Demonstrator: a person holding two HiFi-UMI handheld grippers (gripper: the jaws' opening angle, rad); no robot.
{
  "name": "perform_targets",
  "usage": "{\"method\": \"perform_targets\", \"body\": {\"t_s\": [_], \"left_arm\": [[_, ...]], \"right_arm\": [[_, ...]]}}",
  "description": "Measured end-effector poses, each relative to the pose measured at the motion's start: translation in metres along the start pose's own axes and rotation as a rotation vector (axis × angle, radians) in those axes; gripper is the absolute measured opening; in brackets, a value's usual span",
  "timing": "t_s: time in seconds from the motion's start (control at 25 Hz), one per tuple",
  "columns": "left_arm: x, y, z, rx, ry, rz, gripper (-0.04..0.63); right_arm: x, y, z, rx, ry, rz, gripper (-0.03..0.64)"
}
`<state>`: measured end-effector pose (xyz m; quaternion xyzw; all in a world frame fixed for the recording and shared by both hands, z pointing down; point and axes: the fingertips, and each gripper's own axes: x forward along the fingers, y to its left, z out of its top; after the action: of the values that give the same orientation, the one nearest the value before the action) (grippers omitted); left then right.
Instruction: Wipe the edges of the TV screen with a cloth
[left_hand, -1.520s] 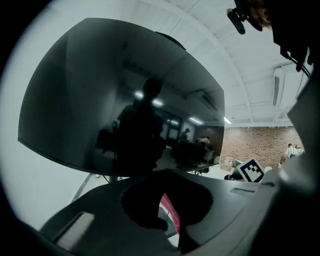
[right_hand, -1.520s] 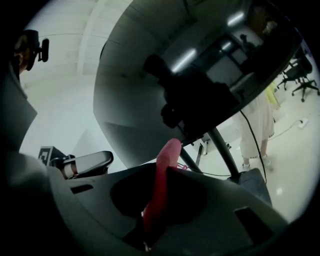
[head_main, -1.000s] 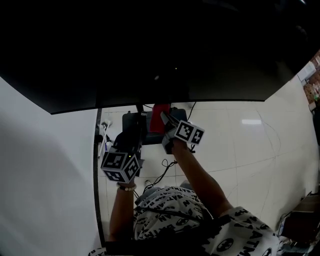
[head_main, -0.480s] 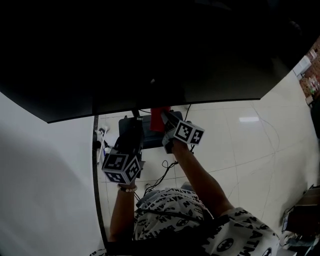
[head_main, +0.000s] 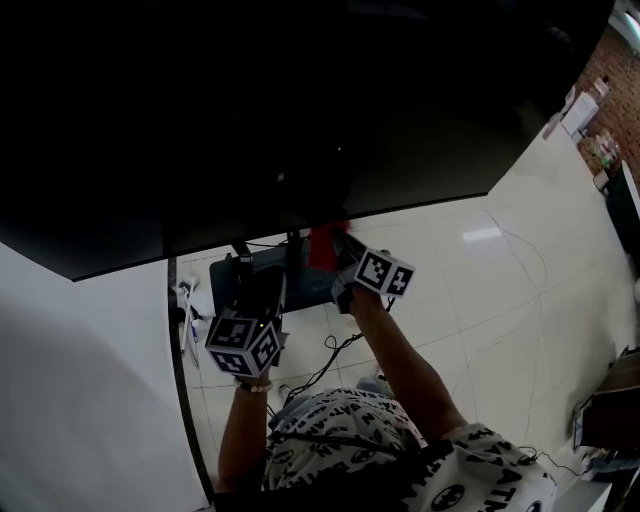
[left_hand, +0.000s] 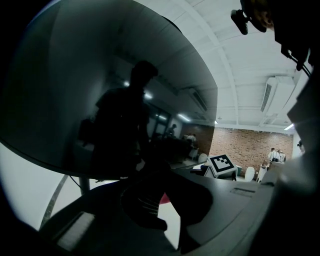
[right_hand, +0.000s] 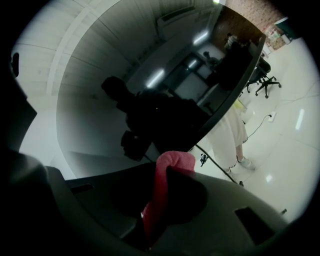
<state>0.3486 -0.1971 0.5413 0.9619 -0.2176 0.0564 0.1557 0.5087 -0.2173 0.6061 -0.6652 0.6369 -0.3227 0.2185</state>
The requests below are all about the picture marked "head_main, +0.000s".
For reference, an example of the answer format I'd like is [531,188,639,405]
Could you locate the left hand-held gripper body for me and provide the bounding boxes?
[204,265,291,380]

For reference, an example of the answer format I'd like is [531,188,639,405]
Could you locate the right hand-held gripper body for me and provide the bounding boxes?
[330,238,417,315]

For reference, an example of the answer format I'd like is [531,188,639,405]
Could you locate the red cloth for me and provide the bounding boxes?
[308,218,354,274]

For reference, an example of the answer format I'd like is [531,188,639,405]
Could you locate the black TV screen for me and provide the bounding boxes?
[0,0,617,284]

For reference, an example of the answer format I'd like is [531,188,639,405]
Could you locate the person's left forearm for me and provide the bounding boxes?
[216,377,275,495]

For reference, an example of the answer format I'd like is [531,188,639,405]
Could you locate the person's right forearm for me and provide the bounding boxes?
[348,285,470,444]

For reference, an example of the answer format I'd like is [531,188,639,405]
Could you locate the white cleaning tool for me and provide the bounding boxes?
[176,277,207,370]

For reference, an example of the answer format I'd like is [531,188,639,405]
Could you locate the black TV stand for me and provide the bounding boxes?
[208,228,347,315]

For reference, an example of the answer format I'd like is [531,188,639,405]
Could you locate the black partition edge strip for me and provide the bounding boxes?
[166,257,217,512]

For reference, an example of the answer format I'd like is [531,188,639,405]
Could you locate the white printed shirt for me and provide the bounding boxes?
[261,386,557,512]

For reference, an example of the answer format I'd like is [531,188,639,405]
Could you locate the shelf with bottles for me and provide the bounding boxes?
[578,128,624,177]

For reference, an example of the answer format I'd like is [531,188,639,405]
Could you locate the dark monitor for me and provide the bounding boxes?
[606,159,640,257]

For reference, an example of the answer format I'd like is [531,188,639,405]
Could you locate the white cardboard box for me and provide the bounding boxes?
[559,92,601,139]

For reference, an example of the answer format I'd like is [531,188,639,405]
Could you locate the brown wooden furniture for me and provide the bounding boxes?
[573,348,640,451]

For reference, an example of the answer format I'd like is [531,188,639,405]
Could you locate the beaded bracelet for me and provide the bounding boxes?
[233,378,274,395]

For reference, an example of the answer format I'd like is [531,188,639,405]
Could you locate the black floor cable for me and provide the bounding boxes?
[269,331,367,404]

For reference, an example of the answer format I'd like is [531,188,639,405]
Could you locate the thin black cable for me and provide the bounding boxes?
[517,446,584,477]

